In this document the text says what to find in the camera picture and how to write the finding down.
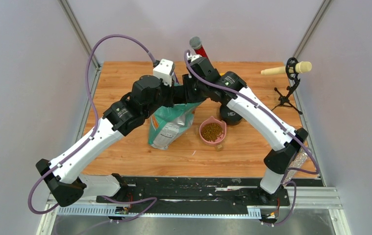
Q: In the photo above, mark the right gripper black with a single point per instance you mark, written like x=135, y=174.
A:
x=190, y=97

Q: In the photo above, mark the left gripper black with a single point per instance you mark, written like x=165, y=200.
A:
x=171, y=91

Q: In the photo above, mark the green pet food bag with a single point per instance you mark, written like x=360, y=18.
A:
x=169, y=123

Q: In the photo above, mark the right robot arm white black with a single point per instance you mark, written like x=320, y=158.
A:
x=233, y=92

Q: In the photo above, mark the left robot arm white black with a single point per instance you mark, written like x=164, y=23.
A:
x=63, y=175

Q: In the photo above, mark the black pet bowl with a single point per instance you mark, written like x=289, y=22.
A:
x=229, y=116

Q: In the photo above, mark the brown pet food kibble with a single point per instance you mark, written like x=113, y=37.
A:
x=211, y=132

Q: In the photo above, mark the pink cat-ear pet bowl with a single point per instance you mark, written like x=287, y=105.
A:
x=221, y=123

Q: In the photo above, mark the red glitter microphone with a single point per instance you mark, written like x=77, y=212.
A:
x=196, y=44

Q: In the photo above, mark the small wooden block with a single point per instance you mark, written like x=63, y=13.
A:
x=218, y=147

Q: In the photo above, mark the cream microphone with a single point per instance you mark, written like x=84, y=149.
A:
x=300, y=67

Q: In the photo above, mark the silver glitter microphone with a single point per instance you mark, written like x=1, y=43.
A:
x=297, y=162

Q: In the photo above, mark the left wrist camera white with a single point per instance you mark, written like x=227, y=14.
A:
x=164, y=69

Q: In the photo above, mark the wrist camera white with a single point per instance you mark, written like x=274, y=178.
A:
x=189, y=58
x=164, y=69

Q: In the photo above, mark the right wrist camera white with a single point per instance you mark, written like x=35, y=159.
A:
x=189, y=58

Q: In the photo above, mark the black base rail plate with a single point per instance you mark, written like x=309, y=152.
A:
x=187, y=195

